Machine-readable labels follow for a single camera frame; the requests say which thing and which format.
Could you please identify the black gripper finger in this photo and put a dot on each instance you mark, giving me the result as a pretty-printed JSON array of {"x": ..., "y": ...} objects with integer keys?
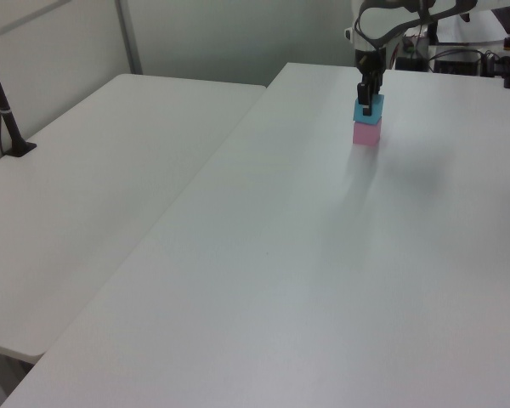
[
  {"x": 364, "y": 100},
  {"x": 377, "y": 84}
]

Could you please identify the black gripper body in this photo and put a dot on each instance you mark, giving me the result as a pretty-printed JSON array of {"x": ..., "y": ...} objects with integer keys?
[{"x": 367, "y": 64}]

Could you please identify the blue cube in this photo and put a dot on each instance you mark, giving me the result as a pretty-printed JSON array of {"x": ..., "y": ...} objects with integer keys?
[{"x": 376, "y": 111}]

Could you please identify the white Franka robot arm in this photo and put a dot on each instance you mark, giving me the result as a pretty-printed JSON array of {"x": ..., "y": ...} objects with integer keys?
[{"x": 351, "y": 40}]

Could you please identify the pink cube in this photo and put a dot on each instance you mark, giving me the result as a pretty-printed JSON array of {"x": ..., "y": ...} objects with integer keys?
[{"x": 366, "y": 133}]

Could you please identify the black control box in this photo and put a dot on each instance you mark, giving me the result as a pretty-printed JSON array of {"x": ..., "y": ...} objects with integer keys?
[{"x": 457, "y": 64}]

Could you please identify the white side table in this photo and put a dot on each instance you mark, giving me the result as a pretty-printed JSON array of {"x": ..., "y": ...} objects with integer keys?
[{"x": 89, "y": 183}]

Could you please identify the grey partition post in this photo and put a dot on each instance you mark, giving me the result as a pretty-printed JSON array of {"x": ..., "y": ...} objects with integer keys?
[{"x": 129, "y": 38}]

